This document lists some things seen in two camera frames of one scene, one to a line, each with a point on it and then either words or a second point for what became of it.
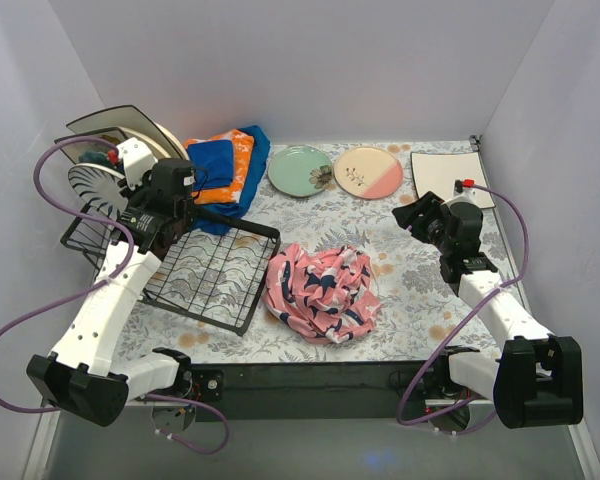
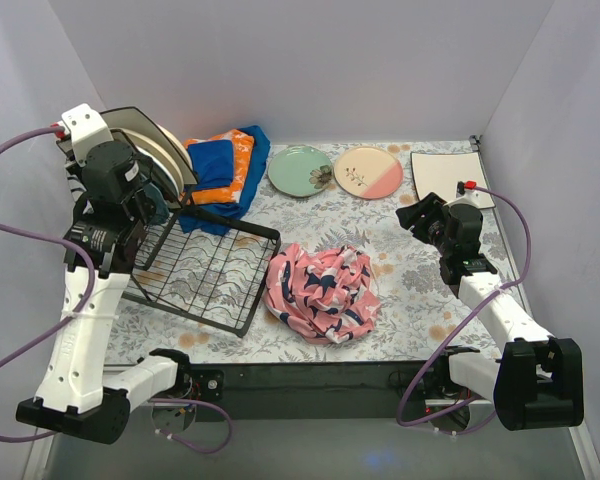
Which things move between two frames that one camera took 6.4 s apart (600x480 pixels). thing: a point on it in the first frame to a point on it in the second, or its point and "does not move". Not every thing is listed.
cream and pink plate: (367, 173) does not move
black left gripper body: (131, 201) to (147, 201)
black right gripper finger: (409, 217) does not move
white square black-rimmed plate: (437, 172) does not move
